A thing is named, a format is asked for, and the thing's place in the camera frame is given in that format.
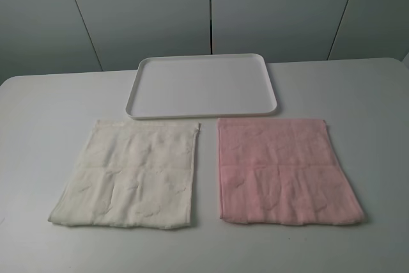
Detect cream white towel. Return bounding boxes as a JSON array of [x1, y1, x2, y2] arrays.
[[49, 120, 200, 230]]

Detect pink towel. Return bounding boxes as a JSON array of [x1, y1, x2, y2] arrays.
[[218, 118, 365, 225]]

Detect white rectangular plastic tray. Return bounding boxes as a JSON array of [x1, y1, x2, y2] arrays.
[[125, 53, 278, 120]]

